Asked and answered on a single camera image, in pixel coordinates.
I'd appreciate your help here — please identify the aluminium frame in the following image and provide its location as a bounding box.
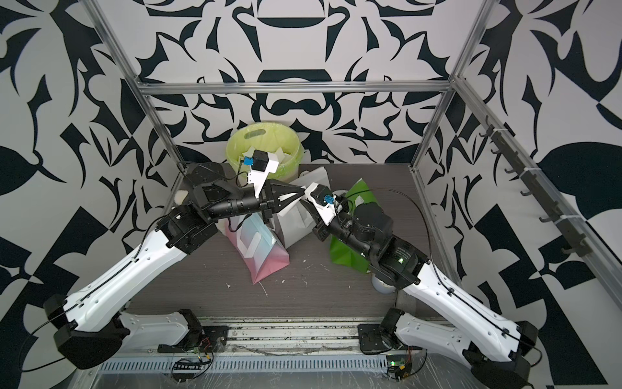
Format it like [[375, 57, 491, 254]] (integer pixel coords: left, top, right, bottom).
[[82, 0, 622, 322]]

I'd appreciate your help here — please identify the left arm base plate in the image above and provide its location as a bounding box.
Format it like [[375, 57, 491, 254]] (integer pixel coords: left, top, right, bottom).
[[157, 325, 230, 354]]

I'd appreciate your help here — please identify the wall hook rail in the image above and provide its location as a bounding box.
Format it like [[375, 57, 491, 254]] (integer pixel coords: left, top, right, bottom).
[[482, 118, 593, 257]]

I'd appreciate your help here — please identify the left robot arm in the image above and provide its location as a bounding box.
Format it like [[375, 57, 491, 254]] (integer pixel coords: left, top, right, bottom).
[[44, 162, 305, 370]]

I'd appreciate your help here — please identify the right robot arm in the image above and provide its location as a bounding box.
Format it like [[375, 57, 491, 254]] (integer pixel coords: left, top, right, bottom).
[[303, 200, 538, 388]]

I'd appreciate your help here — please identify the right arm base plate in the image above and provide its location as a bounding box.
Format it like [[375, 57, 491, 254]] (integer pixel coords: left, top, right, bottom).
[[357, 324, 393, 355]]

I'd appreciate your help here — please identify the white paper bag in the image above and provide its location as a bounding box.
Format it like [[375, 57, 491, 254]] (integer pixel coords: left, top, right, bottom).
[[271, 167, 330, 249]]

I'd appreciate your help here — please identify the pink and blue paper bag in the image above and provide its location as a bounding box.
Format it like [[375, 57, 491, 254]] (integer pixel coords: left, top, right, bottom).
[[225, 214, 290, 285]]

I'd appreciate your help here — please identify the green paper bag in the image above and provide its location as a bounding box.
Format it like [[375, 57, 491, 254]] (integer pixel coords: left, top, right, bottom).
[[330, 178, 377, 274]]

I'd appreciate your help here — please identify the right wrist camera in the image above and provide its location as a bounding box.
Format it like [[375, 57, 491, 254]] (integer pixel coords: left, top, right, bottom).
[[304, 183, 340, 226]]

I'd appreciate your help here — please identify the white bin with green liner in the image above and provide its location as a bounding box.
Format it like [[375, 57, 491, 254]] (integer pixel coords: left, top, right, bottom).
[[225, 122, 304, 183]]

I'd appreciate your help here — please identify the cream plush toy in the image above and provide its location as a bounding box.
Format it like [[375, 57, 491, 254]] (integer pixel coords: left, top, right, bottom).
[[174, 190, 188, 205]]

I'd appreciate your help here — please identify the small round alarm clock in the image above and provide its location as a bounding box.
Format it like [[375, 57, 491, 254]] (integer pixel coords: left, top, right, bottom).
[[371, 275, 396, 294]]

